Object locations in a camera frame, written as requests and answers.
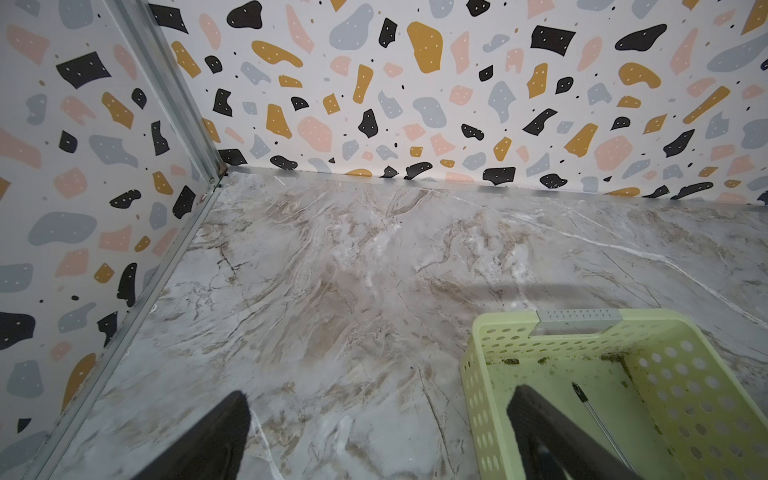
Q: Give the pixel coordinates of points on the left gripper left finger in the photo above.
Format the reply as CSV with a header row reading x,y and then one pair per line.
x,y
212,449

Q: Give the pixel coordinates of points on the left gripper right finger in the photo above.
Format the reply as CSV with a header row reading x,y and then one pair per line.
x,y
551,446

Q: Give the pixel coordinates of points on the light green plastic basket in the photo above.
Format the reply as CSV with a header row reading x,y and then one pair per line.
x,y
666,396

